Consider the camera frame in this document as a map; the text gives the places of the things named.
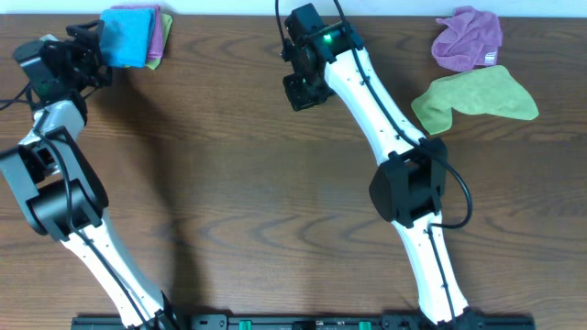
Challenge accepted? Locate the folded purple cloth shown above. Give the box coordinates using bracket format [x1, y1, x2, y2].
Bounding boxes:
[112, 5, 164, 61]

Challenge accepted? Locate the blue microfibre cloth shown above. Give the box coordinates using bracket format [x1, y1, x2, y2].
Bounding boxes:
[100, 7, 156, 68]

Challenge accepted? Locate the crumpled purple cloth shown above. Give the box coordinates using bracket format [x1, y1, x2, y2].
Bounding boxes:
[431, 5, 503, 72]

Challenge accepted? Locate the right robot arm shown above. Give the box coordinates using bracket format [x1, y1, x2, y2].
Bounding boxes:
[277, 3, 472, 329]

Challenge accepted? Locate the folded green cloth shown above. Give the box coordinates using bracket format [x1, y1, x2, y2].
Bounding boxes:
[125, 11, 173, 70]

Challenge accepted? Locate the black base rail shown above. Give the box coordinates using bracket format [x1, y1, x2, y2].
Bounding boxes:
[71, 313, 537, 330]

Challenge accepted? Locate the crumpled green cloth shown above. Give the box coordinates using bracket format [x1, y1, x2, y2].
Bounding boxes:
[411, 65, 539, 135]

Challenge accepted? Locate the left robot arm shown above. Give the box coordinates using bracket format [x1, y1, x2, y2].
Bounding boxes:
[1, 20, 189, 329]

